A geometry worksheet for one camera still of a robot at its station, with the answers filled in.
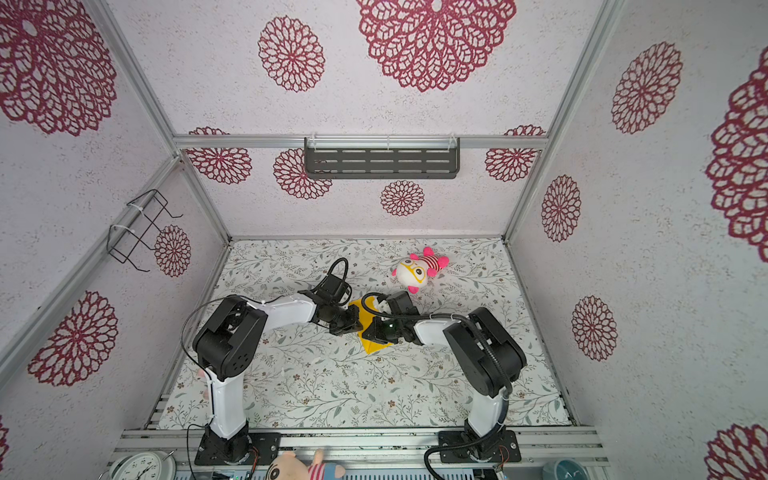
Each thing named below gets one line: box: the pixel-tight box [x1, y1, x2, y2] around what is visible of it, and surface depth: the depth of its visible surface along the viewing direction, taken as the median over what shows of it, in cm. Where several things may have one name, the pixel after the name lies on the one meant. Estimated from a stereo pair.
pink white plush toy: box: [392, 246, 450, 294], surface depth 105 cm
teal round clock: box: [554, 458, 589, 480], surface depth 68 cm
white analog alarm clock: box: [109, 451, 178, 480], surface depth 70 cm
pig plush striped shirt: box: [266, 449, 346, 480], surface depth 67 cm
